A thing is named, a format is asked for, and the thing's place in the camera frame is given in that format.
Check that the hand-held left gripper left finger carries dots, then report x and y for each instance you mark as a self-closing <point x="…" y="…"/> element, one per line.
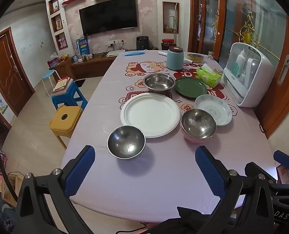
<point x="81" y="168"/>

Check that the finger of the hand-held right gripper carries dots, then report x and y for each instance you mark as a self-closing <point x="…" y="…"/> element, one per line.
<point x="284" y="159"/>
<point x="259" y="169"/>

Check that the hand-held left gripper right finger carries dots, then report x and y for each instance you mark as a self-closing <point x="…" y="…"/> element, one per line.
<point x="211" y="173"/>

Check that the deep steel bowl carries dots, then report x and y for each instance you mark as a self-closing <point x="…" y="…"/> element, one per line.
<point x="198" y="124"/>

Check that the small steel bowl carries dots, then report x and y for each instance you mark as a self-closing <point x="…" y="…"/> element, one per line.
<point x="126" y="142"/>

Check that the floral white bowl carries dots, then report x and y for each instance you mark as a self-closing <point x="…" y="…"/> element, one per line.
<point x="215" y="109"/>

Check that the white plate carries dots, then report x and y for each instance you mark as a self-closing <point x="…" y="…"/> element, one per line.
<point x="150" y="114"/>

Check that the green plate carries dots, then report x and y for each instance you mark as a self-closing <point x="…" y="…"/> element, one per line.
<point x="191" y="87"/>

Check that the wide rimmed steel bowl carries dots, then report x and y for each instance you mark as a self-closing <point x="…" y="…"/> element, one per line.
<point x="159" y="82"/>

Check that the yellow plastic stool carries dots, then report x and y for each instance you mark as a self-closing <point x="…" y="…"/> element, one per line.
<point x="64" y="120"/>

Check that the blue plastic stool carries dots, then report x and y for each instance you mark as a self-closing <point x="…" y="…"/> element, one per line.
<point x="71" y="96"/>

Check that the stack of books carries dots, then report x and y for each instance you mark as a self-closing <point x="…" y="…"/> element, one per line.
<point x="63" y="84"/>

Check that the white countertop sterilizer cabinet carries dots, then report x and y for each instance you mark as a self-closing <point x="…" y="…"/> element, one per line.
<point x="248" y="78"/>

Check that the green tissue pack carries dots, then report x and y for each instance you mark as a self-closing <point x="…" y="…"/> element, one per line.
<point x="209" y="76"/>

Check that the light blue round stool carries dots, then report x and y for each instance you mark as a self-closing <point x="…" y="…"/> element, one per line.
<point x="48" y="73"/>

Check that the wooden television cabinet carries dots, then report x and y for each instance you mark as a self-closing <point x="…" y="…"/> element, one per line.
<point x="86" y="67"/>

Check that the pink tissue box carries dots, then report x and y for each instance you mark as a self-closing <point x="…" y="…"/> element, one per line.
<point x="54" y="63"/>

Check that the pile of fruit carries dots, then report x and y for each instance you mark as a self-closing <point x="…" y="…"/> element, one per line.
<point x="64" y="56"/>

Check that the clear container with yellow contents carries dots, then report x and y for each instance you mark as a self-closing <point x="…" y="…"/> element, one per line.
<point x="195" y="58"/>

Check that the clear drinking glass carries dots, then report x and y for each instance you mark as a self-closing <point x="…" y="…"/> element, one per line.
<point x="210" y="55"/>

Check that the white flat box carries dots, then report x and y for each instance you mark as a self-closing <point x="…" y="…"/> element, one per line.
<point x="115" y="53"/>

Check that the teal canister with brown lid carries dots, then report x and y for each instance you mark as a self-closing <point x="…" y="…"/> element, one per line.
<point x="175" y="58"/>

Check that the brown wooden door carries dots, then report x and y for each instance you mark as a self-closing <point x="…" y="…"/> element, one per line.
<point x="5" y="73"/>

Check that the blue printed box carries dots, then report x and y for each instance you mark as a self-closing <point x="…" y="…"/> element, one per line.
<point x="83" y="46"/>

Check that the gold door ornament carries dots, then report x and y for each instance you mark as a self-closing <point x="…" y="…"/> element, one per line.
<point x="248" y="35"/>

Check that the black air fryer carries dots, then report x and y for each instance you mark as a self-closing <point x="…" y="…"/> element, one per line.
<point x="141" y="43"/>

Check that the metal floor stand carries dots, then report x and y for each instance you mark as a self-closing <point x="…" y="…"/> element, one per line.
<point x="175" y="29"/>

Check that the black wall television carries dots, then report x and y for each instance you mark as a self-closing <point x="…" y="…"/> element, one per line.
<point x="108" y="15"/>

